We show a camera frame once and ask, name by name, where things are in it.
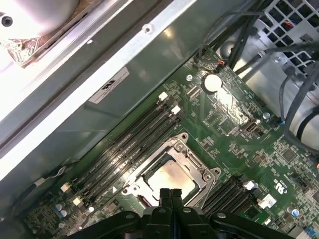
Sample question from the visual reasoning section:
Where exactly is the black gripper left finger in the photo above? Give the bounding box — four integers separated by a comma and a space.
66, 188, 173, 239

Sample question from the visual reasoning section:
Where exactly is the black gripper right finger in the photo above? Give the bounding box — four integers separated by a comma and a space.
172, 188, 291, 239

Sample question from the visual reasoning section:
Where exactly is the silver CPU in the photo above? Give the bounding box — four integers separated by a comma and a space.
143, 159, 199, 209

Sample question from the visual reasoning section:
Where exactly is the metal socket cover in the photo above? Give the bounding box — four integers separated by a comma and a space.
128, 140, 216, 209

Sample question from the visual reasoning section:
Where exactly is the metal locking lever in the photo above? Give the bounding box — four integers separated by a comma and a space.
188, 170, 220, 209

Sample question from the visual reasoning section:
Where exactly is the black RAM slot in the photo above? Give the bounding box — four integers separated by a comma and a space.
224, 196, 267, 221
61, 91, 168, 192
202, 175, 241, 212
71, 102, 172, 197
83, 117, 184, 211
206, 179, 254, 216
216, 189, 256, 220
74, 105, 181, 206

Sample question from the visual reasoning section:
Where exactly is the CPU socket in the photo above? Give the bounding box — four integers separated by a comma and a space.
121, 131, 222, 209

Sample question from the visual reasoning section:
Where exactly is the green motherboard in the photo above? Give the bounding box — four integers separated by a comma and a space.
14, 47, 319, 239

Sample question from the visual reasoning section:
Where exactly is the black PC case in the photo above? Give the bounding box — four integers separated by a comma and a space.
0, 0, 319, 239

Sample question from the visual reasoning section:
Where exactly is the silver coin battery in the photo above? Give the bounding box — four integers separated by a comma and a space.
201, 73, 222, 94

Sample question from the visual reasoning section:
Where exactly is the white case sticker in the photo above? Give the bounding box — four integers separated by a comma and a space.
87, 66, 131, 106

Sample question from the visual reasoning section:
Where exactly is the metal drive cage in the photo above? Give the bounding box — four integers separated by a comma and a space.
215, 0, 319, 152

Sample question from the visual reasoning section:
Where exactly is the thin black white wire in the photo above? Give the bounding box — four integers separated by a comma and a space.
12, 164, 68, 217

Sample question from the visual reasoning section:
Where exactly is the thin grey wire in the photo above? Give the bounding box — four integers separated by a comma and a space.
278, 63, 297, 126

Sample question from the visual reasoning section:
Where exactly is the thick grey cable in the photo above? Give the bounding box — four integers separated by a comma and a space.
284, 72, 319, 144

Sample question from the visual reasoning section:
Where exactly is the thick black cable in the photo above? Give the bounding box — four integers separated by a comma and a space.
224, 0, 265, 75

